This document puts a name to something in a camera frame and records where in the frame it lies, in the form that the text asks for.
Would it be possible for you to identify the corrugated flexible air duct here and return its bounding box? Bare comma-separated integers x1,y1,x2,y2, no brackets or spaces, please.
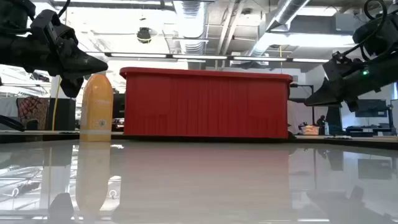
172,0,208,55

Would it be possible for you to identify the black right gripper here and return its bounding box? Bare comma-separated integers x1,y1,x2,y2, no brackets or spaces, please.
304,50,398,113

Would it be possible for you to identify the yellow patterned box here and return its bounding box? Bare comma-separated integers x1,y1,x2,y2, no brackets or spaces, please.
299,124,320,136

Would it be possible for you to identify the black metal stand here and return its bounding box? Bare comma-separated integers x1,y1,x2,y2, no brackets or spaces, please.
289,83,315,126

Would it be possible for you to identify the black ceiling dome camera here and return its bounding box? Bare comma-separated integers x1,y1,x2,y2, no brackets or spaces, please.
136,27,153,44

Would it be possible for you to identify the silver spiral air duct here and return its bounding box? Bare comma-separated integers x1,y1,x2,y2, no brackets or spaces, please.
248,0,312,57

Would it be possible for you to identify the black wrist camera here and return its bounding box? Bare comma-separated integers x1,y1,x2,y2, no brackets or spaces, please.
30,9,62,45
352,18,398,57

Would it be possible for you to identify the dark computer monitor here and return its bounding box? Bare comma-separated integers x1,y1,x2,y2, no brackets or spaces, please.
354,99,388,118

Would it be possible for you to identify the black cabinet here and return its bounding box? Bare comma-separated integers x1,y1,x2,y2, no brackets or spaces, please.
45,98,76,131

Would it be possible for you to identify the ceiling strip light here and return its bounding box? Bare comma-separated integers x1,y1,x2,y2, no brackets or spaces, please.
172,54,228,60
233,56,287,62
110,53,168,58
292,58,330,63

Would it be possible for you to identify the person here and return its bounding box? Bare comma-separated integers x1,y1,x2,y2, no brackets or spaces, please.
316,114,326,136

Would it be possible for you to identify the red plastic laundry bin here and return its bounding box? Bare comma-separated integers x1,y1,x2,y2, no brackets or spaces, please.
119,67,294,140

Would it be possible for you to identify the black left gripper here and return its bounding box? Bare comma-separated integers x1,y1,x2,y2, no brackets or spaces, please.
0,30,109,98

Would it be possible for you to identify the orange spray bottle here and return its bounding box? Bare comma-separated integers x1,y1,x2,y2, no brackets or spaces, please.
80,73,114,142

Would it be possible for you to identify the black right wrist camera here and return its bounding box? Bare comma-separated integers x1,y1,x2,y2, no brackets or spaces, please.
352,18,398,57

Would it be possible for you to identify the red patterned cloth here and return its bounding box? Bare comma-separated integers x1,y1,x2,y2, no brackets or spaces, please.
16,96,50,131

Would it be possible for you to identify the yellow hanging cable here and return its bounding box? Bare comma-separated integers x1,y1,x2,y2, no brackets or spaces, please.
52,76,62,131

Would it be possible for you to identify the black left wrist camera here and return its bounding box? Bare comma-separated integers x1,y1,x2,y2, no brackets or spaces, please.
30,9,62,45

